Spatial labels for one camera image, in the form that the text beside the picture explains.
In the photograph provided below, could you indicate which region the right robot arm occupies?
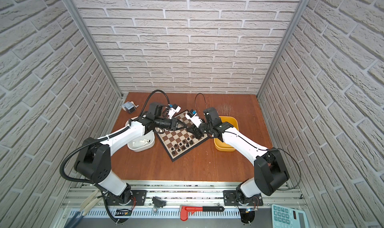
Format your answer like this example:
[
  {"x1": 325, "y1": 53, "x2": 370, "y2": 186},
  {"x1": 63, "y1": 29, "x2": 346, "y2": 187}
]
[{"x1": 186, "y1": 107, "x2": 290, "y2": 202}]

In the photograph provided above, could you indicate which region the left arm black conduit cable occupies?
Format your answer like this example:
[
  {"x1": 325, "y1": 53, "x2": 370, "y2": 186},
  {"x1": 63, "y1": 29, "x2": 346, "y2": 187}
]
[{"x1": 59, "y1": 89, "x2": 171, "y2": 184}]

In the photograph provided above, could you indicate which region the folding chess board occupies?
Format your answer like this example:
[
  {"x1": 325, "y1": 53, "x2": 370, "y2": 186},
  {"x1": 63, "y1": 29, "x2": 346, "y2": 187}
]
[{"x1": 156, "y1": 129, "x2": 209, "y2": 162}]

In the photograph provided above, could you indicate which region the yellow plastic bin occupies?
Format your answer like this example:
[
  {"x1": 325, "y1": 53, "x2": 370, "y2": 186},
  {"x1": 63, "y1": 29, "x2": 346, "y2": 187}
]
[{"x1": 213, "y1": 116, "x2": 240, "y2": 152}]

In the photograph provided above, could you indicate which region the white plastic bin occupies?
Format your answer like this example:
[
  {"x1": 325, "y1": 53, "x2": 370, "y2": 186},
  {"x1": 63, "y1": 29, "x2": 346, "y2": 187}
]
[{"x1": 127, "y1": 131, "x2": 155, "y2": 152}]

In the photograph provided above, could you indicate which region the teal calculator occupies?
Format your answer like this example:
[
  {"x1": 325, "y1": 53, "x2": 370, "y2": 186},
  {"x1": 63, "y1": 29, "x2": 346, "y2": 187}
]
[{"x1": 271, "y1": 204, "x2": 310, "y2": 228}]

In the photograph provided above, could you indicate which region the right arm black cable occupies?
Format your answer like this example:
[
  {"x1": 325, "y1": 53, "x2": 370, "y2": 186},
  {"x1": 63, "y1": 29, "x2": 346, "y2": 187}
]
[{"x1": 194, "y1": 93, "x2": 302, "y2": 190}]

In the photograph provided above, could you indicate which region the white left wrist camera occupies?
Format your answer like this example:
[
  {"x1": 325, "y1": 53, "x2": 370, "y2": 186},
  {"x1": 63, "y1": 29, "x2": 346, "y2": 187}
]
[{"x1": 167, "y1": 104, "x2": 181, "y2": 119}]

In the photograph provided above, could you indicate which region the grey pencil sharpener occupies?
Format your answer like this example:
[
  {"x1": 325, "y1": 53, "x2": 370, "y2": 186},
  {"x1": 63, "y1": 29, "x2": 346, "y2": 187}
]
[{"x1": 122, "y1": 101, "x2": 138, "y2": 114}]

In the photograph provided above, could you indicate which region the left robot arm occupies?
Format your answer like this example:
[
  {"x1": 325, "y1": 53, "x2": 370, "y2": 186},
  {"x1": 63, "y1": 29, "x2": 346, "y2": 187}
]
[{"x1": 74, "y1": 102, "x2": 187, "y2": 204}]

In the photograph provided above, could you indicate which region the red black clamp tool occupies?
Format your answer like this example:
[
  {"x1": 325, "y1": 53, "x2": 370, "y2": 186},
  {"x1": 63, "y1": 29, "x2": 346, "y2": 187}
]
[{"x1": 180, "y1": 206, "x2": 225, "y2": 222}]

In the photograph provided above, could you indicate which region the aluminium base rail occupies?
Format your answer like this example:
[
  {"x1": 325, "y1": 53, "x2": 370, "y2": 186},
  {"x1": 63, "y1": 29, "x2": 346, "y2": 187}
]
[{"x1": 56, "y1": 179, "x2": 307, "y2": 220}]

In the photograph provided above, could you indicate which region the small black bracket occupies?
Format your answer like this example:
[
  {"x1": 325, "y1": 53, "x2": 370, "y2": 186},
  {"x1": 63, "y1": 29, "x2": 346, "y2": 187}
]
[{"x1": 152, "y1": 196, "x2": 167, "y2": 215}]

